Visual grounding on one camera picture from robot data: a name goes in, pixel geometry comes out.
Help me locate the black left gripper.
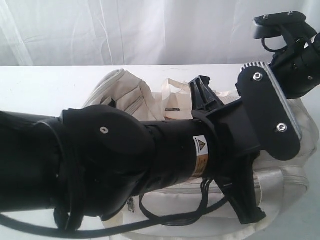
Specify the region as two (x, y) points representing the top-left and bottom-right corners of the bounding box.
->
(188, 75), (266, 224)

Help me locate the cream fabric duffel bag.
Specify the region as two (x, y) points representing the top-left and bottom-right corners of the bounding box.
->
(85, 69), (320, 240)

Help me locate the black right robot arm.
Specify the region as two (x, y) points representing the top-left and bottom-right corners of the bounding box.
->
(269, 23), (320, 99)

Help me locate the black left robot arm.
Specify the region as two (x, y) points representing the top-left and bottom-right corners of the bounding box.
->
(0, 75), (266, 231)

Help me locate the white backdrop curtain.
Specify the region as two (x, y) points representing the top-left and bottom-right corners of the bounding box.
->
(0, 0), (320, 66)

